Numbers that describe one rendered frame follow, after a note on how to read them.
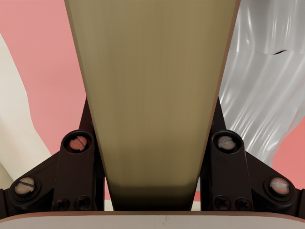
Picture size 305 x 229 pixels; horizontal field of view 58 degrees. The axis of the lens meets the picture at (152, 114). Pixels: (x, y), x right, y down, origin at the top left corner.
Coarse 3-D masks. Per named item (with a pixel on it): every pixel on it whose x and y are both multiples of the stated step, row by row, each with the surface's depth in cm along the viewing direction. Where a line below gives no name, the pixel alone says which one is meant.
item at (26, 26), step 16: (0, 0) 15; (16, 0) 15; (32, 0) 15; (48, 0) 15; (0, 16) 15; (16, 16) 15; (32, 16) 15; (48, 16) 15; (64, 16) 15; (0, 32) 16; (16, 32) 16; (32, 32) 16; (48, 32) 16; (64, 32) 16
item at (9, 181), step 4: (0, 164) 26; (0, 168) 26; (4, 168) 27; (0, 172) 26; (4, 172) 27; (0, 176) 26; (4, 176) 27; (8, 176) 27; (0, 180) 26; (4, 180) 27; (8, 180) 27; (12, 180) 28; (0, 184) 26; (4, 184) 27; (8, 184) 27; (0, 188) 26; (4, 188) 27
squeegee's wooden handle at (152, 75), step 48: (96, 0) 4; (144, 0) 4; (192, 0) 4; (240, 0) 5; (96, 48) 5; (144, 48) 5; (192, 48) 5; (96, 96) 6; (144, 96) 5; (192, 96) 5; (144, 144) 7; (192, 144) 7; (144, 192) 8; (192, 192) 9
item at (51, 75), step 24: (24, 48) 17; (48, 48) 17; (72, 48) 17; (24, 72) 18; (48, 72) 18; (72, 72) 18; (48, 96) 20; (72, 96) 20; (48, 120) 22; (72, 120) 22; (48, 144) 24; (288, 144) 24; (288, 168) 26
